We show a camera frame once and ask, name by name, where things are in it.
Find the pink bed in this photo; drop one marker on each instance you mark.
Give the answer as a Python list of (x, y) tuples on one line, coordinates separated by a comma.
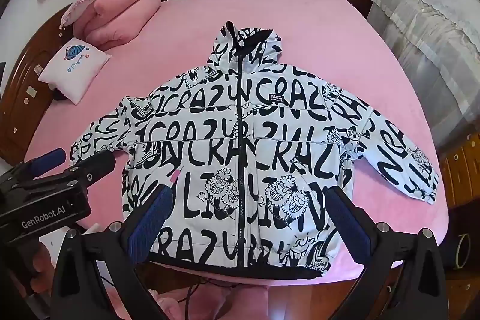
[(300, 16)]

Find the wooden headboard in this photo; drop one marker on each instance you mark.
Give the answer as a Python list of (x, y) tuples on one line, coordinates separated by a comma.
[(22, 87)]

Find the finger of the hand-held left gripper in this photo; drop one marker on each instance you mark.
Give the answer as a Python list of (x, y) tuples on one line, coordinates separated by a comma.
[(93, 163), (48, 157)]

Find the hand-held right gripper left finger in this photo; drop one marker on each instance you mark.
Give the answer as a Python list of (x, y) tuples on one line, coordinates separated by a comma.
[(150, 222)]

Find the wooden cabinet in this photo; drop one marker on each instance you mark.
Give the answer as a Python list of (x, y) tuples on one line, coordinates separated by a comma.
[(463, 173)]

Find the pink folded quilt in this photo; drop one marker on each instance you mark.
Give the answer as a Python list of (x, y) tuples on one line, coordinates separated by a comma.
[(120, 20)]

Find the white black printed jacket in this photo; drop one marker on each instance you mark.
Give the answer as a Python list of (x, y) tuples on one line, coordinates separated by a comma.
[(262, 140)]

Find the person's left hand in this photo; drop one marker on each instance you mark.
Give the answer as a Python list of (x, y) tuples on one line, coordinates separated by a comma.
[(40, 260)]

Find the small white printed pillow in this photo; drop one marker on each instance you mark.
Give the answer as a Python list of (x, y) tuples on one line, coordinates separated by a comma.
[(75, 69)]

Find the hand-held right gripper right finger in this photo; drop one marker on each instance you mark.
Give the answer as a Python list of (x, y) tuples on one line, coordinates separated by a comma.
[(348, 222)]

